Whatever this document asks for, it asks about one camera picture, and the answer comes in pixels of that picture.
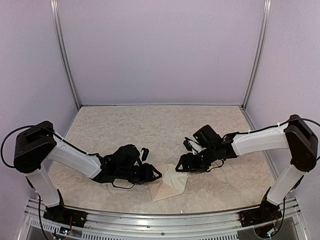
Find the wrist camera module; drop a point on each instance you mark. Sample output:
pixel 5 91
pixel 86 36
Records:
pixel 144 154
pixel 192 146

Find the aluminium corner post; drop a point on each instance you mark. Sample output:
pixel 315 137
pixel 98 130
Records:
pixel 258 53
pixel 54 5

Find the left aluminium corner post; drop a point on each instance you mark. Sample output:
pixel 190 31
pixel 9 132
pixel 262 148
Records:
pixel 54 5

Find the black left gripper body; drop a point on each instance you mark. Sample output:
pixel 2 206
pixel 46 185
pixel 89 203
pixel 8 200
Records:
pixel 136 177

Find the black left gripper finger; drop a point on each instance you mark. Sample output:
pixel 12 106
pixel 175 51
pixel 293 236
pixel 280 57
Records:
pixel 152 172
pixel 148 179

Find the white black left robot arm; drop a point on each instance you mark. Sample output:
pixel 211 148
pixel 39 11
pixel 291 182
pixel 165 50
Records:
pixel 36 144

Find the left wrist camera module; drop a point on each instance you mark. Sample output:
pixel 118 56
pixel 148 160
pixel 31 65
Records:
pixel 144 154

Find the translucent pink envelope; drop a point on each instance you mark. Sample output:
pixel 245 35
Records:
pixel 154 189

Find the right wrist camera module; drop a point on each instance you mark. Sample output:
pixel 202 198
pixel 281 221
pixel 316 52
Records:
pixel 192 146

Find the front aluminium frame rail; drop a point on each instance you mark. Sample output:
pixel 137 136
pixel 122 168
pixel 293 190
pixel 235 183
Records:
pixel 217 225

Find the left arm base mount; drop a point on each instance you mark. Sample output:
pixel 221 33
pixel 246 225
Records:
pixel 63 215

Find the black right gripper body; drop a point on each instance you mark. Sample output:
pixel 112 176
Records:
pixel 201 163

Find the right aluminium corner post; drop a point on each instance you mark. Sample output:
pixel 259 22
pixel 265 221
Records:
pixel 258 53

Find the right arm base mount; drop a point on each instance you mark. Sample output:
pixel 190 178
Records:
pixel 265 212

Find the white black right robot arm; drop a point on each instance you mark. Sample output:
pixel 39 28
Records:
pixel 293 136

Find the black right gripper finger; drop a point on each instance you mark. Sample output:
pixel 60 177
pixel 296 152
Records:
pixel 184 162
pixel 192 170

